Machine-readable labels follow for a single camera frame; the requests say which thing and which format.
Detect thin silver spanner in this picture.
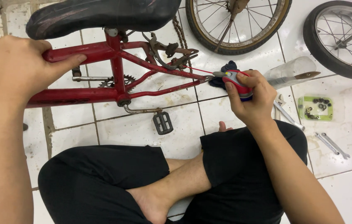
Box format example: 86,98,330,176
321,133,351,160
314,132,341,156

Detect rusty chainring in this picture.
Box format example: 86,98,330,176
98,74,136,93

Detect black bicycle pedal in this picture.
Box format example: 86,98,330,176
152,111,174,135

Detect person's left foot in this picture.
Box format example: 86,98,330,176
218,121,234,133

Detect rusty bicycle chain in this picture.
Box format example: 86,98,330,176
172,16,194,74

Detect dark blue cloth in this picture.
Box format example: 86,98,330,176
209,60,240,91

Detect bicycle wheel with black tyre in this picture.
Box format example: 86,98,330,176
303,1,352,81

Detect black bicycle saddle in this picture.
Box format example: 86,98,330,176
25,0,183,40

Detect rusty brake caliper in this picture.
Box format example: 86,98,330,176
141,32,200,71

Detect cut clear plastic bottle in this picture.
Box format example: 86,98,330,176
263,56,321,91

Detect red bicycle frame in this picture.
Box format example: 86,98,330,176
26,28,214,109

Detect person's black shorts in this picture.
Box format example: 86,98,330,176
38,120,308,224

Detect person's right hand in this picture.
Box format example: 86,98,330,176
225,70,278,129

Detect person's left hand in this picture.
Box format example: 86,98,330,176
0,35,88,108

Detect group of black nuts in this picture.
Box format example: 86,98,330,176
304,98,332,120

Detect green plastic tray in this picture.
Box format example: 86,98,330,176
298,95,334,122

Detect red spray can with straw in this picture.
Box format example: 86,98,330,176
184,65,254,102

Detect bicycle wheel with tan tyre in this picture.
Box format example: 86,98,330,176
185,0,292,56

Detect person's right leg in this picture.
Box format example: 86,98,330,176
126,151,212,224

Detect long silver wrench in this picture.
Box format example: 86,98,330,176
272,100,306,132

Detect small silver tool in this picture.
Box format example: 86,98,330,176
274,93,286,121

